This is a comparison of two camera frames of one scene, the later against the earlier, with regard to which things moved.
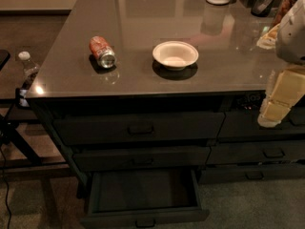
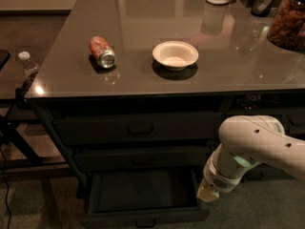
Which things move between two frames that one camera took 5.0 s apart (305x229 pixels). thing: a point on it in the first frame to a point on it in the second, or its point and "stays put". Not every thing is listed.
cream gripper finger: (272, 114) to (206, 192)
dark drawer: (144, 199) stays put
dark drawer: (140, 158) stays put
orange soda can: (102, 52) stays put
